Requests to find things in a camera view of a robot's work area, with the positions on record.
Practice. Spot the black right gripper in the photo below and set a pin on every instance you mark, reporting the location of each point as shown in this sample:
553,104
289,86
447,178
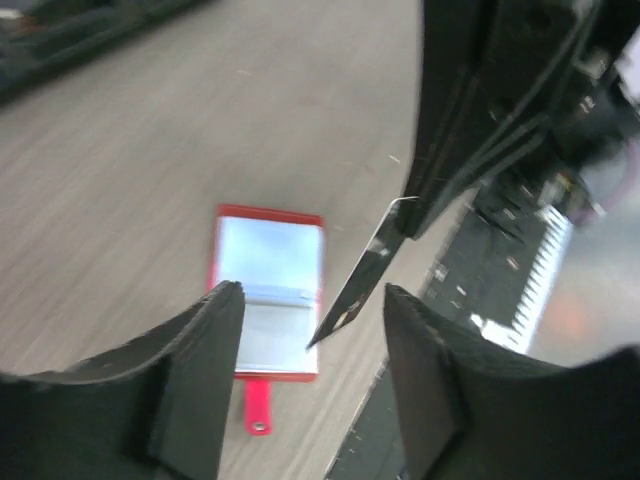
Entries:
484,103

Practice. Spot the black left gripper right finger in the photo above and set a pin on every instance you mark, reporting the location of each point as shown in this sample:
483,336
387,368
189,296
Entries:
470,409

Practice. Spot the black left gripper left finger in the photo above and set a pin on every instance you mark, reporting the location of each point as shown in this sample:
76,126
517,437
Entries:
153,408

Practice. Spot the red leather card holder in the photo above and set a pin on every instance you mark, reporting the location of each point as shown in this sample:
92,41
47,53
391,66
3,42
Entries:
277,256

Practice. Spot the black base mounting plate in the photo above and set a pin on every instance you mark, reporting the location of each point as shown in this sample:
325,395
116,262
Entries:
450,310

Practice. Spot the black three-compartment tray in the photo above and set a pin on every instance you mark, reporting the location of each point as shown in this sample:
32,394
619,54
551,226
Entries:
38,37

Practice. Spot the slotted cable duct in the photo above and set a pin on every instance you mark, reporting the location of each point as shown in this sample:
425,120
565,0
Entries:
522,278

